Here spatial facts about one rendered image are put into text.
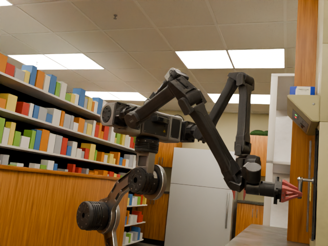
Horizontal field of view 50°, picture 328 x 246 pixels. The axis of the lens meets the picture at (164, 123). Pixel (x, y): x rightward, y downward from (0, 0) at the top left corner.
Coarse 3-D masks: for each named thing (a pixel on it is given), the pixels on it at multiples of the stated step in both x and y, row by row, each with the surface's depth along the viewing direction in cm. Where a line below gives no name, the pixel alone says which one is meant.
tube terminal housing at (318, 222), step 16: (320, 64) 137; (320, 80) 134; (320, 112) 129; (320, 128) 128; (320, 144) 127; (320, 160) 126; (320, 176) 125; (320, 192) 124; (320, 208) 123; (320, 224) 122; (320, 240) 121
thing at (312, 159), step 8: (312, 136) 144; (312, 144) 141; (312, 152) 139; (312, 160) 137; (312, 168) 134; (312, 176) 132; (312, 184) 130; (312, 192) 128; (312, 200) 126; (312, 208) 124; (312, 216) 124; (312, 224) 123; (312, 232) 123; (312, 240) 123
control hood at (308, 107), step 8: (288, 96) 133; (296, 96) 132; (304, 96) 132; (312, 96) 131; (320, 96) 130; (288, 104) 142; (296, 104) 132; (304, 104) 131; (312, 104) 130; (288, 112) 155; (296, 112) 141; (304, 112) 130; (312, 112) 130; (312, 120) 129; (312, 128) 142
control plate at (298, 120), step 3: (294, 111) 142; (294, 114) 147; (297, 114) 141; (294, 117) 151; (297, 117) 146; (300, 117) 141; (294, 120) 157; (297, 120) 151; (300, 120) 145; (303, 120) 140; (297, 123) 157; (300, 123) 151; (303, 123) 146; (306, 123) 141; (300, 126) 156; (306, 126) 145; (303, 129) 156; (306, 129) 150
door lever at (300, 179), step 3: (300, 177) 131; (312, 177) 130; (297, 180) 131; (300, 180) 131; (303, 180) 131; (306, 180) 130; (309, 180) 130; (312, 180) 129; (300, 183) 131; (312, 183) 129; (300, 186) 132; (300, 189) 132; (300, 198) 134
